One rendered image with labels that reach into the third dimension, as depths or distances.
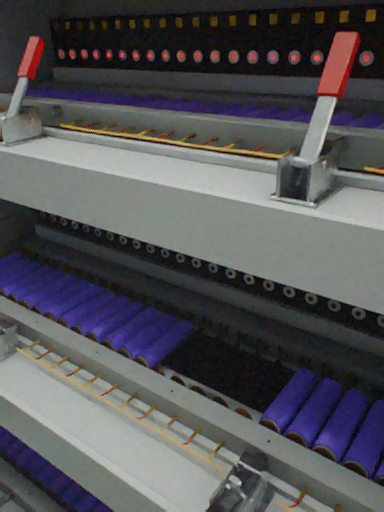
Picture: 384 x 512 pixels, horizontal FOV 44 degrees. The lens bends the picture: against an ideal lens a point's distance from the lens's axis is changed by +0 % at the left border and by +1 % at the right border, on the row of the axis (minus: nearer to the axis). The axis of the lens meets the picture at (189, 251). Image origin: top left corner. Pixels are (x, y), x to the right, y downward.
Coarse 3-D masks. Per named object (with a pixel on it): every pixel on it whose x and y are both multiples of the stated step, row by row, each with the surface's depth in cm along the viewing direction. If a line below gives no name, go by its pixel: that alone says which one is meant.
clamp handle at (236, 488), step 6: (228, 480) 28; (234, 480) 28; (234, 486) 28; (240, 486) 28; (228, 492) 28; (234, 492) 28; (240, 492) 28; (222, 498) 28; (228, 498) 28; (234, 498) 28; (240, 498) 28; (210, 504) 27; (216, 504) 27; (222, 504) 27; (228, 504) 27; (234, 504) 27; (210, 510) 27; (216, 510) 27; (222, 510) 27; (228, 510) 27
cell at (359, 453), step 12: (372, 408) 35; (372, 420) 33; (360, 432) 33; (372, 432) 32; (360, 444) 31; (372, 444) 31; (348, 456) 31; (360, 456) 31; (372, 456) 31; (372, 468) 30
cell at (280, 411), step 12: (300, 372) 38; (288, 384) 37; (300, 384) 37; (312, 384) 37; (288, 396) 35; (300, 396) 36; (276, 408) 34; (288, 408) 35; (300, 408) 36; (276, 420) 34; (288, 420) 34
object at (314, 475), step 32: (0, 320) 47; (32, 320) 45; (64, 352) 42; (96, 352) 40; (128, 384) 38; (160, 384) 36; (192, 416) 34; (224, 416) 33; (256, 448) 31; (288, 448) 31; (288, 480) 30; (320, 480) 29; (352, 480) 29
